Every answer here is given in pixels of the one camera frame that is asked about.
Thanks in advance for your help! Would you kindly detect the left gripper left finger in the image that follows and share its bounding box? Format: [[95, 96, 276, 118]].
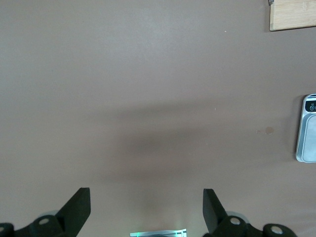
[[0, 187, 91, 237]]

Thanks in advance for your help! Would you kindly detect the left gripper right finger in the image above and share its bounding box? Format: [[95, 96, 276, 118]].
[[202, 188, 297, 237]]

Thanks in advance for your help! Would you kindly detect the silver digital kitchen scale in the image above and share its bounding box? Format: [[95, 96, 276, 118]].
[[295, 93, 316, 163]]

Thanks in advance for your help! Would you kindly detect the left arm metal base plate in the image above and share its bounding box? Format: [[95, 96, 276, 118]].
[[129, 228, 188, 237]]

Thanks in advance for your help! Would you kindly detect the wooden cutting board with handle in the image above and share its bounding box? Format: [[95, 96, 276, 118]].
[[268, 0, 316, 32]]

